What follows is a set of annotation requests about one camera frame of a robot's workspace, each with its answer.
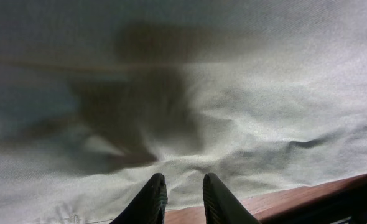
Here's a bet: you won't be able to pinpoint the khaki grey shorts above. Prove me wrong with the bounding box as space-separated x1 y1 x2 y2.
0 0 367 223

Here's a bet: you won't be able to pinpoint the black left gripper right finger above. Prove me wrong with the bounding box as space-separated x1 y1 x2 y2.
203 173 261 224

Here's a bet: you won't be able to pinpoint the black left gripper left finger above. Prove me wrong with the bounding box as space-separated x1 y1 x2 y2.
110 173 168 224

